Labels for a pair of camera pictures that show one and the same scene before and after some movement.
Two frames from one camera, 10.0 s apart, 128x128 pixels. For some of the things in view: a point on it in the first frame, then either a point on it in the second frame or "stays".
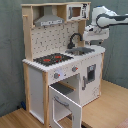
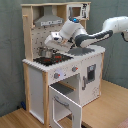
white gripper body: x=94 y=33 → x=56 y=40
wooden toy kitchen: x=63 y=71 stays
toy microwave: x=78 y=11 stays
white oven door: x=63 y=111 stays
